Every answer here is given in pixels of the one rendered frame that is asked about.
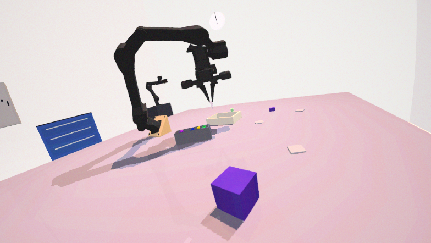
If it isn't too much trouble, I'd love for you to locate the purple cube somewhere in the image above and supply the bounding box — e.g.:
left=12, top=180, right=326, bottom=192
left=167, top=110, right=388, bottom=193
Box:
left=210, top=166, right=259, bottom=221

